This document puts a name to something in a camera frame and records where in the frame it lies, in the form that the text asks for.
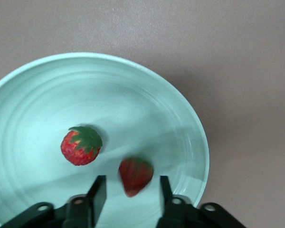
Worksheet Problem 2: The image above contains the light green round plate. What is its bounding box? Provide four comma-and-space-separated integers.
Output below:
0, 52, 209, 227

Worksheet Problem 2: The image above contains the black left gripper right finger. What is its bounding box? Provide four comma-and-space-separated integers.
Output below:
156, 175, 205, 228

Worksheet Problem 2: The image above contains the red toy strawberry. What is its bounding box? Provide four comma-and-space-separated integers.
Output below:
60, 125, 103, 166
118, 156, 154, 198

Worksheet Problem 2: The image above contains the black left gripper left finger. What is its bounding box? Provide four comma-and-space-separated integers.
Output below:
61, 175, 108, 228

